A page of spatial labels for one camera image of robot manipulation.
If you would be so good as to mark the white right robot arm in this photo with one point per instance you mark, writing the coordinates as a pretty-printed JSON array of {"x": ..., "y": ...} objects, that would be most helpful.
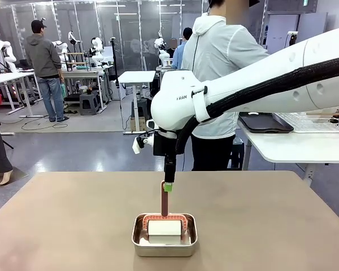
[{"x": 243, "y": 93}]

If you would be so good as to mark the black camera tripod stand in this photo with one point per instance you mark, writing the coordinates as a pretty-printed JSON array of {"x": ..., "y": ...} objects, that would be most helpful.
[{"x": 291, "y": 38}]

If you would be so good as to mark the white side table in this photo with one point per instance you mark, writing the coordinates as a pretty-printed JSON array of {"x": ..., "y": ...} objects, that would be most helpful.
[{"x": 299, "y": 146}]

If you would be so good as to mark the black frame wooden shelf rack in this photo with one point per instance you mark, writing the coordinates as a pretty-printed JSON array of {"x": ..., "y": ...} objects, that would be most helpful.
[{"x": 77, "y": 60}]

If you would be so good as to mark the dark blue plastic stool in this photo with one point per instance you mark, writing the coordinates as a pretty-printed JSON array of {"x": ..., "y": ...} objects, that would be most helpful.
[{"x": 238, "y": 152}]

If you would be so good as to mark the man in gray hoodie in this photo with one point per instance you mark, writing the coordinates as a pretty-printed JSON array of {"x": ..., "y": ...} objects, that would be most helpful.
[{"x": 43, "y": 56}]

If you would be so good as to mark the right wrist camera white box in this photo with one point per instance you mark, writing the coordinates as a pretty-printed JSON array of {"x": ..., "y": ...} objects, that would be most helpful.
[{"x": 137, "y": 146}]

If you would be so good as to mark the person in white jacket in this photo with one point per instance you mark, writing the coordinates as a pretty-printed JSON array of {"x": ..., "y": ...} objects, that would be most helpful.
[{"x": 214, "y": 48}]

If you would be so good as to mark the person in blue shirt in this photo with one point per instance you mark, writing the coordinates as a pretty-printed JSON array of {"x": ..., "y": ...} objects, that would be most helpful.
[{"x": 179, "y": 56}]

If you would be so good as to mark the white background desk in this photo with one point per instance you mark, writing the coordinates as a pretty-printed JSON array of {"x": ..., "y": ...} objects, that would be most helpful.
[
  {"x": 135, "y": 76},
  {"x": 14, "y": 76},
  {"x": 82, "y": 74}
]

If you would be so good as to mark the dark brown serving tray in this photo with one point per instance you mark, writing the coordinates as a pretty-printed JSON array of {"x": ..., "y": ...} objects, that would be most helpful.
[{"x": 268, "y": 124}]

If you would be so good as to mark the seated person in dark top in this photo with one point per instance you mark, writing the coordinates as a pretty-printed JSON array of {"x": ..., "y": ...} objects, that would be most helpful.
[{"x": 171, "y": 50}]

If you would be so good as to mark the rectangular stainless steel tray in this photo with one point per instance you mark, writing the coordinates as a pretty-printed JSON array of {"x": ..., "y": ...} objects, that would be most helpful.
[{"x": 164, "y": 249}]

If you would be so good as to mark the gray plastic stool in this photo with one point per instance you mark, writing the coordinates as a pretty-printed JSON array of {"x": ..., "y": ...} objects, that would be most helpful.
[{"x": 89, "y": 103}]

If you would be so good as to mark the black-white hanging robot gripper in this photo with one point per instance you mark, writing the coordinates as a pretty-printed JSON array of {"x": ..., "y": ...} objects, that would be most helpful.
[{"x": 72, "y": 36}]

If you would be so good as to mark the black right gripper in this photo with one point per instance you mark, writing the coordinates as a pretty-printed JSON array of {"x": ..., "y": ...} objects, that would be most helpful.
[{"x": 164, "y": 144}]

